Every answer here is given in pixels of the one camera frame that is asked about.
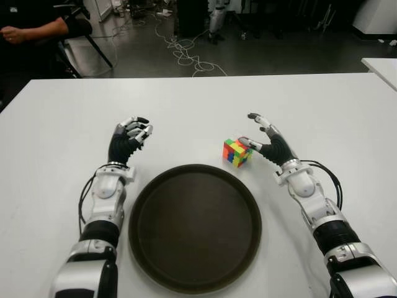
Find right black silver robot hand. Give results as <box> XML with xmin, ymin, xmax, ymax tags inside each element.
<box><xmin>238</xmin><ymin>112</ymin><xmax>300</xmax><ymax>169</ymax></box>

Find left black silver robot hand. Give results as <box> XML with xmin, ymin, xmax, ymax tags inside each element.
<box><xmin>107</xmin><ymin>115</ymin><xmax>154</xmax><ymax>167</ymax></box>

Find multicoloured Rubik's cube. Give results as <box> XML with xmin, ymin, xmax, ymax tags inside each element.
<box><xmin>222</xmin><ymin>137</ymin><xmax>254</xmax><ymax>169</ymax></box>

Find round dark brown plate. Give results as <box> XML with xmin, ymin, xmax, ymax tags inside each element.
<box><xmin>128</xmin><ymin>163</ymin><xmax>263</xmax><ymax>294</ymax></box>

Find black office chair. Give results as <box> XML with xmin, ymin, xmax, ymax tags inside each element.
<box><xmin>52</xmin><ymin>0</ymin><xmax>114</xmax><ymax>78</ymax></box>

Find white side table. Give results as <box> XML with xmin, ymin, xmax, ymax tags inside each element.
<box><xmin>361</xmin><ymin>57</ymin><xmax>397</xmax><ymax>93</ymax></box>

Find white narrow cabinet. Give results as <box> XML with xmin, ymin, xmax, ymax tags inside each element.
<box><xmin>92</xmin><ymin>0</ymin><xmax>116</xmax><ymax>22</ymax></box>

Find white humanoid robot legs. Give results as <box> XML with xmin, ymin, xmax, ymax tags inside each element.
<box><xmin>207</xmin><ymin>0</ymin><xmax>230</xmax><ymax>45</ymax></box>

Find seated person in black shirt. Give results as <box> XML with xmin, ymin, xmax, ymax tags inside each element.
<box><xmin>0</xmin><ymin>0</ymin><xmax>69</xmax><ymax>103</ymax></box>

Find black cabinet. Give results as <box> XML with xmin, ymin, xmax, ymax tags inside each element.
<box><xmin>176</xmin><ymin>0</ymin><xmax>212</xmax><ymax>37</ymax></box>

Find white cabinet with dark base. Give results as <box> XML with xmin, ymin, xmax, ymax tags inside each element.
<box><xmin>352</xmin><ymin>0</ymin><xmax>397</xmax><ymax>34</ymax></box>

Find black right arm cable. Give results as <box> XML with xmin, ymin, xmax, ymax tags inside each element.
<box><xmin>299</xmin><ymin>159</ymin><xmax>344</xmax><ymax>215</ymax></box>

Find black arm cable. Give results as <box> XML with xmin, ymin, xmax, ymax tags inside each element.
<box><xmin>299</xmin><ymin>159</ymin><xmax>344</xmax><ymax>215</ymax></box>
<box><xmin>77</xmin><ymin>169</ymin><xmax>104</xmax><ymax>225</ymax></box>

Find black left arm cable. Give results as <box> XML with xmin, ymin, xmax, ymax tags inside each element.
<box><xmin>77</xmin><ymin>169</ymin><xmax>104</xmax><ymax>225</ymax></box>

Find tangled white floor cable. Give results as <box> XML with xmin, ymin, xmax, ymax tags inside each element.
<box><xmin>153</xmin><ymin>18</ymin><xmax>229</xmax><ymax>78</ymax></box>

